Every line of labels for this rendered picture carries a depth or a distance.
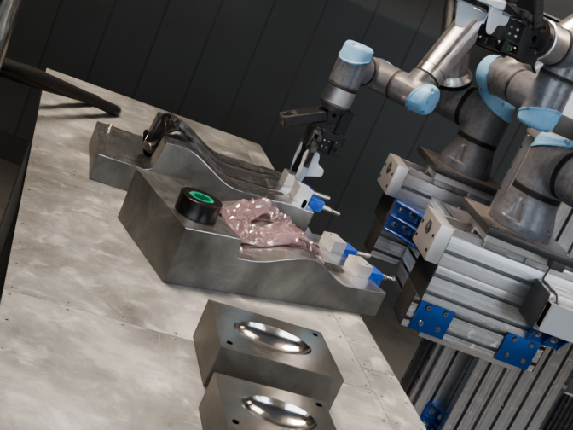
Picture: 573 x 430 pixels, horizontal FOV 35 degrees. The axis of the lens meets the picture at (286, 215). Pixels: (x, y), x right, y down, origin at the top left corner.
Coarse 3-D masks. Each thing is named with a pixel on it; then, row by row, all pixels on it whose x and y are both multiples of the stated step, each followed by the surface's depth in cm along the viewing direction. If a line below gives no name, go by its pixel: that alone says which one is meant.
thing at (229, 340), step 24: (216, 312) 138; (240, 312) 142; (216, 336) 132; (240, 336) 134; (264, 336) 142; (288, 336) 143; (312, 336) 145; (216, 360) 129; (240, 360) 130; (264, 360) 131; (288, 360) 133; (312, 360) 137; (264, 384) 132; (288, 384) 133; (312, 384) 134; (336, 384) 135
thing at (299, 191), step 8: (296, 184) 212; (304, 184) 214; (296, 192) 210; (304, 192) 209; (312, 192) 210; (296, 200) 210; (312, 200) 211; (320, 200) 211; (312, 208) 212; (320, 208) 212; (328, 208) 214
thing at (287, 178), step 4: (284, 172) 222; (288, 172) 220; (292, 172) 222; (296, 172) 224; (284, 176) 221; (288, 176) 219; (292, 176) 219; (284, 180) 220; (288, 180) 219; (292, 180) 219; (284, 184) 219; (288, 184) 219; (292, 184) 220; (308, 184) 223; (312, 188) 222; (316, 192) 224; (320, 196) 224; (324, 196) 225; (328, 196) 225
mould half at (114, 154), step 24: (96, 144) 200; (120, 144) 205; (168, 144) 194; (96, 168) 193; (120, 168) 194; (144, 168) 195; (168, 168) 196; (192, 168) 197; (264, 168) 226; (216, 192) 200; (240, 192) 201; (264, 192) 207; (288, 192) 214; (288, 216) 206
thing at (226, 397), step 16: (224, 384) 121; (240, 384) 123; (256, 384) 124; (208, 400) 121; (224, 400) 117; (240, 400) 118; (256, 400) 122; (272, 400) 123; (288, 400) 124; (304, 400) 126; (320, 400) 128; (208, 416) 119; (224, 416) 113; (240, 416) 115; (256, 416) 120; (272, 416) 122; (288, 416) 123; (304, 416) 123; (320, 416) 123
